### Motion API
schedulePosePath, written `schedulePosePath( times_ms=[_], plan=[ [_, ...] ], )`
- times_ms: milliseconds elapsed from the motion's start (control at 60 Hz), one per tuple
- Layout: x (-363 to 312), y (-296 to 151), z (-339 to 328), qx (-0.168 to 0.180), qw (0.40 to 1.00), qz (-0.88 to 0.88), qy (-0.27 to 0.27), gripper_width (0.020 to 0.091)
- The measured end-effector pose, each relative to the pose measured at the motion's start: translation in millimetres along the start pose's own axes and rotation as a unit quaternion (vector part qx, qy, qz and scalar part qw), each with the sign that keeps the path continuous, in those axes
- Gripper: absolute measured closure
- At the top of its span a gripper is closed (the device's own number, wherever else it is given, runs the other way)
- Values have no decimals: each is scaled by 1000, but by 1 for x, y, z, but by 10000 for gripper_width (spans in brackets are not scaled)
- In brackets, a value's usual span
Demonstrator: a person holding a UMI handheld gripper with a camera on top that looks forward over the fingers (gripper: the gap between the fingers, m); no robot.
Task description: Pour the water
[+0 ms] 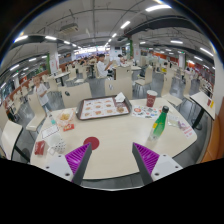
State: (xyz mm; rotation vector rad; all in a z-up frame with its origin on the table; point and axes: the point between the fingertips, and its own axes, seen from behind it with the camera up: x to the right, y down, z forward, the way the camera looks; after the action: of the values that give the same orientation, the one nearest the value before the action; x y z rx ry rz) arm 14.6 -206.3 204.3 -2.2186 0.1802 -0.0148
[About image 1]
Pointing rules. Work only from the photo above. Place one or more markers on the white polka dot mug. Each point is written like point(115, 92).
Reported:
point(56, 144)

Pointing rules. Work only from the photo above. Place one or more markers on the small clear sanitizer bottle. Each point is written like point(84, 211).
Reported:
point(52, 119)

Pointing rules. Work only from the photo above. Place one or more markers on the red paper packet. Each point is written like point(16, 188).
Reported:
point(39, 147)

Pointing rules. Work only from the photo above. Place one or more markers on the white paper sheet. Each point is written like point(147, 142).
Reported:
point(50, 131)

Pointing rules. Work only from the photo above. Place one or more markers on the beige side table black leg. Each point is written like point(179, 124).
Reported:
point(9, 135)
point(203, 101)

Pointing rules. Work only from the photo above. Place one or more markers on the group of ceiling lights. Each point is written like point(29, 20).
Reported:
point(156, 7)

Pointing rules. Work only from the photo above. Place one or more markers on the printed paper flyer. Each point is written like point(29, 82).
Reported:
point(143, 112)

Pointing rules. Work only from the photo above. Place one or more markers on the clear plastic bag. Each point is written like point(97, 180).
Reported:
point(173, 120)

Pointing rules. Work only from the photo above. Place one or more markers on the orange wooden bench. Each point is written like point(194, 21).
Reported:
point(215, 143)

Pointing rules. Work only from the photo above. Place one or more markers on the green drink bottle black cap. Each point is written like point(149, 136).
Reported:
point(159, 125)

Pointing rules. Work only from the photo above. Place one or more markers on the beige chair with hole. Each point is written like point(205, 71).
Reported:
point(78, 95)
point(121, 87)

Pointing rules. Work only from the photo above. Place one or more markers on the dark food tray paper liner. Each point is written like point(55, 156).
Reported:
point(101, 108)

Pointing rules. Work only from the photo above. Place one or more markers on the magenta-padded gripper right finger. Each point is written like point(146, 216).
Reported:
point(150, 160)

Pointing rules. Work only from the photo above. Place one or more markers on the red paper cup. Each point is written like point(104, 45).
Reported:
point(151, 99)

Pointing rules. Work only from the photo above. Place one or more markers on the group of beige chairs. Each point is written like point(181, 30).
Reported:
point(146, 75)

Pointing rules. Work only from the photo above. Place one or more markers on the flat round red coaster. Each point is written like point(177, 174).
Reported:
point(91, 142)

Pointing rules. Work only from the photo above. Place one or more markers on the red ketchup packet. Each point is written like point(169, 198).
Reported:
point(68, 127)

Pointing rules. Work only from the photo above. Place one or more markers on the paper bag with fries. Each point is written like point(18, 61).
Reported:
point(64, 117)

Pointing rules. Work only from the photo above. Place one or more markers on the crumpled white napkin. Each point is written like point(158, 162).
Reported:
point(119, 97)

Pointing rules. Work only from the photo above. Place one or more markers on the red and white leaflet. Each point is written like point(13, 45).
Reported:
point(186, 129)

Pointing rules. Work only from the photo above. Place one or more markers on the ceiling air conditioner unit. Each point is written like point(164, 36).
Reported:
point(68, 28)

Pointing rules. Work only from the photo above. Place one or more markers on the person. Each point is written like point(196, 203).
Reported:
point(41, 92)
point(101, 68)

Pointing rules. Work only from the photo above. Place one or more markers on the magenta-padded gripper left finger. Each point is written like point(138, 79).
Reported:
point(74, 160)

